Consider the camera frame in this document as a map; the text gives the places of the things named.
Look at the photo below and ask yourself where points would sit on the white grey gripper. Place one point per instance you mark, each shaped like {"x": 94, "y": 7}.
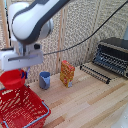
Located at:
{"x": 21, "y": 58}

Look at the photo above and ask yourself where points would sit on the red plastic bowl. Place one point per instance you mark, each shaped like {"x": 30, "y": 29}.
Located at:
{"x": 11, "y": 80}

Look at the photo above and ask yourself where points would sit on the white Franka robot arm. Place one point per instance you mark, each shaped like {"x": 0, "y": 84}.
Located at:
{"x": 31, "y": 21}

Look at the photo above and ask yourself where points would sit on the red plastic shopping basket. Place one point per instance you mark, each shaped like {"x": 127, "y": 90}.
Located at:
{"x": 20, "y": 108}

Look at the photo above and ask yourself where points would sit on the blue plastic cup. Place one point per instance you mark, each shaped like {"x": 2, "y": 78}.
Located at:
{"x": 44, "y": 81}

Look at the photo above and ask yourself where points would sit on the orange printed carton box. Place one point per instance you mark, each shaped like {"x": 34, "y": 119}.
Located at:
{"x": 67, "y": 74}

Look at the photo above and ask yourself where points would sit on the black toaster oven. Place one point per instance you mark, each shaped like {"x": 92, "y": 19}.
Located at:
{"x": 113, "y": 56}

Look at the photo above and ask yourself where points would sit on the wooden post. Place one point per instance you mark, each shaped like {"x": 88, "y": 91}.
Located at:
{"x": 4, "y": 23}
{"x": 61, "y": 36}

